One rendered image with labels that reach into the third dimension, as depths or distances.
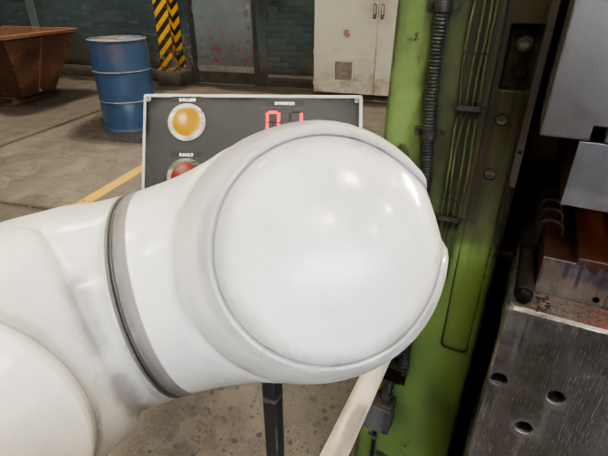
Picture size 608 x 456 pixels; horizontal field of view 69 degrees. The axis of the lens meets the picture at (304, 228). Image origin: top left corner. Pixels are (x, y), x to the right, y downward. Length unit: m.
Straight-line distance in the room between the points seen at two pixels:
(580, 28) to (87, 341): 0.64
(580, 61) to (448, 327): 0.61
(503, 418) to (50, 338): 0.82
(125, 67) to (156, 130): 4.22
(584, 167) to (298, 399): 1.33
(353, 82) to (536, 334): 5.46
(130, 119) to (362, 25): 2.95
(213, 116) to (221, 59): 6.63
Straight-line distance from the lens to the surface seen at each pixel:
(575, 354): 0.80
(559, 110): 0.70
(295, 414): 1.72
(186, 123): 0.72
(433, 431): 1.30
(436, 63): 0.83
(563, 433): 0.92
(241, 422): 1.72
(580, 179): 0.73
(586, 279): 0.80
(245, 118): 0.71
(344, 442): 0.87
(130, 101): 5.01
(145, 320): 0.18
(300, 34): 6.83
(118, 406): 0.20
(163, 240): 0.18
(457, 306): 1.03
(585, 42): 0.69
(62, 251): 0.20
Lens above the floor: 1.35
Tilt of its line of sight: 29 degrees down
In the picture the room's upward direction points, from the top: straight up
